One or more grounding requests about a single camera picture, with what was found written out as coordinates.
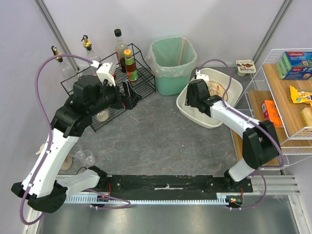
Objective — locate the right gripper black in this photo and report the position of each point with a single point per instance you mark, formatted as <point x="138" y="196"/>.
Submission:
<point x="192" y="91"/>

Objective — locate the clear plastic cup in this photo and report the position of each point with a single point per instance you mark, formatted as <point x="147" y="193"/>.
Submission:
<point x="216" y="90"/>
<point x="88" y="158"/>
<point x="76" y="151"/>

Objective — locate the dark soy sauce bottle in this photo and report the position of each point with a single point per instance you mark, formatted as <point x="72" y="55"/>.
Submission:
<point x="119" y="50"/>

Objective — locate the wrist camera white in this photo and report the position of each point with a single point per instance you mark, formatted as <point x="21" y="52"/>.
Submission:
<point x="199" y="75"/>
<point x="105" y="72"/>

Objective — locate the yellow sponge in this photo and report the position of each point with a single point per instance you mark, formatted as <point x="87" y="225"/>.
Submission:
<point x="307" y="116"/>

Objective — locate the beige pump soap bottle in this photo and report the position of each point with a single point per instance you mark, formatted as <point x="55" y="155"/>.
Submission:
<point x="67" y="162"/>

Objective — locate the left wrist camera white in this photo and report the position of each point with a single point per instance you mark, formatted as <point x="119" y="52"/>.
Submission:
<point x="105" y="72"/>

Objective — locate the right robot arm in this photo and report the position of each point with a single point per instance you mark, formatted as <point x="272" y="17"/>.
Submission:
<point x="260" y="143"/>

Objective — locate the green trash bin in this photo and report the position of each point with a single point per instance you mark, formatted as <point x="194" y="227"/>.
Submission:
<point x="167" y="86"/>

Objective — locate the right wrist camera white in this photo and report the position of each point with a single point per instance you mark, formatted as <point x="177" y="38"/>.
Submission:
<point x="199" y="75"/>

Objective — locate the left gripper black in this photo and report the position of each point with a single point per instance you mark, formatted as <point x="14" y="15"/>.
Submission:
<point x="123" y="96"/>

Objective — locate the glass oil bottle gold spout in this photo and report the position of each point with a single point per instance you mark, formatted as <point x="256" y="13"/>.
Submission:
<point x="91" y="55"/>

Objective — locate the clear glass plate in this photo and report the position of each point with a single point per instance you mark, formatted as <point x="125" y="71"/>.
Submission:
<point x="214" y="83"/>

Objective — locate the yellow snack bag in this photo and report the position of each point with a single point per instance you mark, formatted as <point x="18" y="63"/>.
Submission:
<point x="300" y="96"/>

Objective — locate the wide glass jar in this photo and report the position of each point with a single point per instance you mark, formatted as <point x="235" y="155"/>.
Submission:
<point x="103" y="115"/>

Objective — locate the clear trash bag liner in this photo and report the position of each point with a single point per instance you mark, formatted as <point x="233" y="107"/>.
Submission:
<point x="171" y="57"/>

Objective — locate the chocolate pudding cup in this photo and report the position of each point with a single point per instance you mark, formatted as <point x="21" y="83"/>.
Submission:
<point x="245" y="67"/>

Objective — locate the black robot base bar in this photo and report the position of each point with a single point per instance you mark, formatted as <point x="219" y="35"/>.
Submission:
<point x="170" y="186"/>

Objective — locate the orange pink box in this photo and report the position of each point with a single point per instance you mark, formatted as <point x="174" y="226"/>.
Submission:
<point x="270" y="113"/>

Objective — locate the white wire shelf unit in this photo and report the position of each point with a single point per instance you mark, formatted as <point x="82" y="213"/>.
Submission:
<point x="295" y="137"/>

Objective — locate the grey cable duct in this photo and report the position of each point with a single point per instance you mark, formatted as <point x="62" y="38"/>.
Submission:
<point x="95" y="199"/>

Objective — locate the white plastic basin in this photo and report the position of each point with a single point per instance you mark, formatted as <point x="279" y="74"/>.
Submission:
<point x="194" y="114"/>

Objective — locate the yellow cap chili sauce bottle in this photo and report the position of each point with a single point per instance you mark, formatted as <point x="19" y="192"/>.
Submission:
<point x="130" y="65"/>

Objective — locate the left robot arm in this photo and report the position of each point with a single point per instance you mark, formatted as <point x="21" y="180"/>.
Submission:
<point x="42" y="190"/>

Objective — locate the green sponge pack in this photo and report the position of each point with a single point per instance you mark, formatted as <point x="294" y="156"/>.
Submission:
<point x="295" y="65"/>

